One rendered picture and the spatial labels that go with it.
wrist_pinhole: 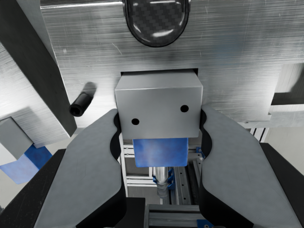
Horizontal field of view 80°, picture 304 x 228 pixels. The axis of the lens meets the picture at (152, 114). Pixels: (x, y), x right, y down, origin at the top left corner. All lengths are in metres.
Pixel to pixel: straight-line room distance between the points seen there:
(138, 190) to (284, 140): 1.05
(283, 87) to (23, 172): 0.28
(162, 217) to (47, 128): 0.43
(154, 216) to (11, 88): 0.47
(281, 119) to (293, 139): 1.28
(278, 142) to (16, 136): 1.48
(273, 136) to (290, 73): 1.31
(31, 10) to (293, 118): 0.34
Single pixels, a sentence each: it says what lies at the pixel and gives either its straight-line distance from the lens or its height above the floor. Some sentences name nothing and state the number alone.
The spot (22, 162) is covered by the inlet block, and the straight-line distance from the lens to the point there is 0.25.
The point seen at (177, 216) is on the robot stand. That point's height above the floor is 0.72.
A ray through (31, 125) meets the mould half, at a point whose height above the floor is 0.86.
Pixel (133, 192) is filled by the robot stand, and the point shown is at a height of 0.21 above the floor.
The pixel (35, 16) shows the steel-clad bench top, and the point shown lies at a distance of 0.25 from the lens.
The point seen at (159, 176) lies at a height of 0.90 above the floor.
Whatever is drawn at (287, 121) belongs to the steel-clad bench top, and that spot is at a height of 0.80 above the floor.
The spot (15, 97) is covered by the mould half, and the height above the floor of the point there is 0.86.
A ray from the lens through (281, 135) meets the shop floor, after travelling 1.51.
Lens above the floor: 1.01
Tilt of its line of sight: 60 degrees down
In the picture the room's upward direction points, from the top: 177 degrees counter-clockwise
